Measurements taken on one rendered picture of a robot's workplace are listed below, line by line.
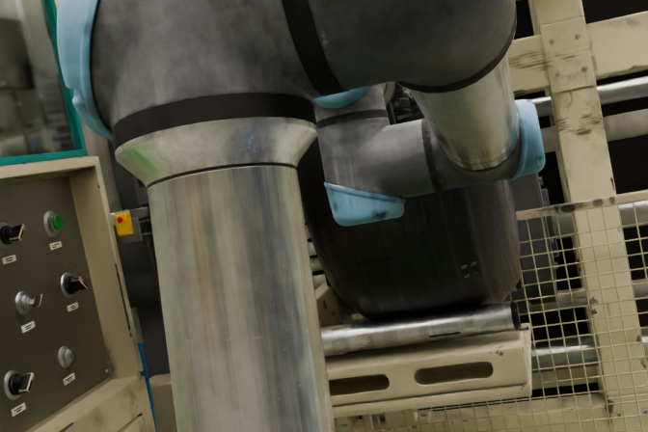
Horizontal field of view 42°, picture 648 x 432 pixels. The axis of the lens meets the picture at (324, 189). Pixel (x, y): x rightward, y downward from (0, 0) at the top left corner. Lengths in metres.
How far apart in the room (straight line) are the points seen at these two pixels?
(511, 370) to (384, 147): 0.57
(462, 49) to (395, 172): 0.35
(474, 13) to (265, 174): 0.14
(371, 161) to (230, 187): 0.40
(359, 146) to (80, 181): 0.70
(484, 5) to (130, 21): 0.19
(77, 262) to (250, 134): 0.99
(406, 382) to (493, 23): 0.90
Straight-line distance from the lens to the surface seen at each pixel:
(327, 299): 1.55
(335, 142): 0.83
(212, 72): 0.44
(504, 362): 1.30
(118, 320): 1.43
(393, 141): 0.82
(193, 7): 0.44
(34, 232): 1.32
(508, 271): 1.30
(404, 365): 1.32
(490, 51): 0.51
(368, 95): 0.84
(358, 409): 1.35
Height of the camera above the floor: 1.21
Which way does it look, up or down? 3 degrees down
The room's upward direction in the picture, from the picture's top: 11 degrees counter-clockwise
